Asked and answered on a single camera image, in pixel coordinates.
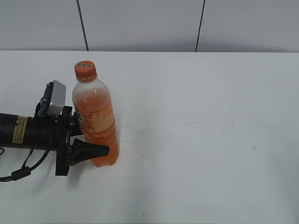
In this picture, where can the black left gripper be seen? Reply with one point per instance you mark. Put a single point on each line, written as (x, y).
(51, 134)

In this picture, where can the orange soda plastic bottle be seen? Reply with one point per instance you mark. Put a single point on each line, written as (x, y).
(92, 102)

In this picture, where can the orange bottle cap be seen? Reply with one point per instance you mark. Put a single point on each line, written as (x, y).
(85, 71)

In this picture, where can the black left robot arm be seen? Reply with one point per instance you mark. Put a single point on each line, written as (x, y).
(18, 132)

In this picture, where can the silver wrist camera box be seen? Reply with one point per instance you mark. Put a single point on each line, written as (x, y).
(53, 100)

